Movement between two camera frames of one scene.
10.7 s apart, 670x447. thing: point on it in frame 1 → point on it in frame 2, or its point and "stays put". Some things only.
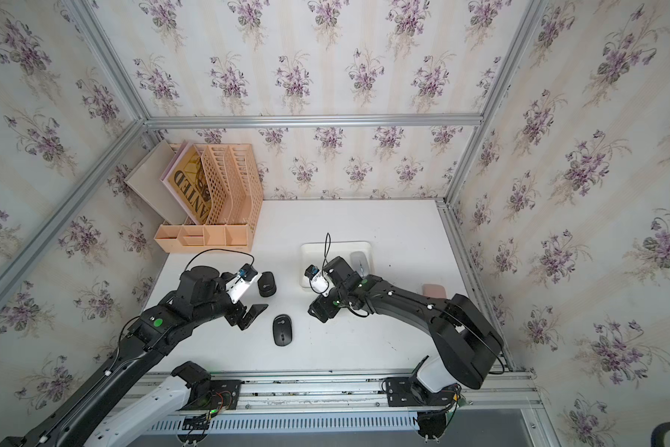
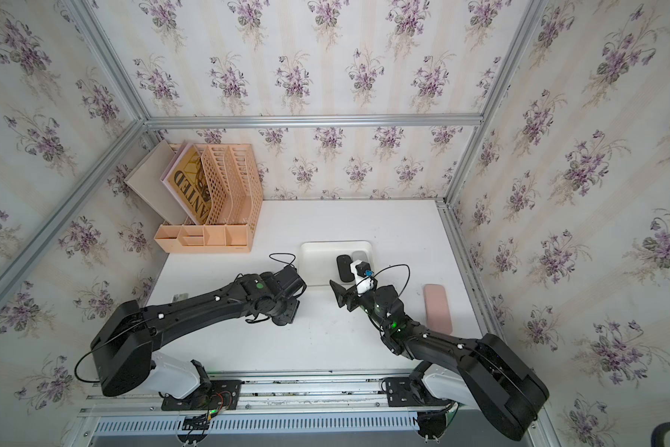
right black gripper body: [328, 304] → [368, 304]
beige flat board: [147, 176] stays put
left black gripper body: [233, 312] → [286, 310]
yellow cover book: [188, 182] stays put
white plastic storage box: [316, 254] stays put
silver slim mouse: [359, 263] stays put
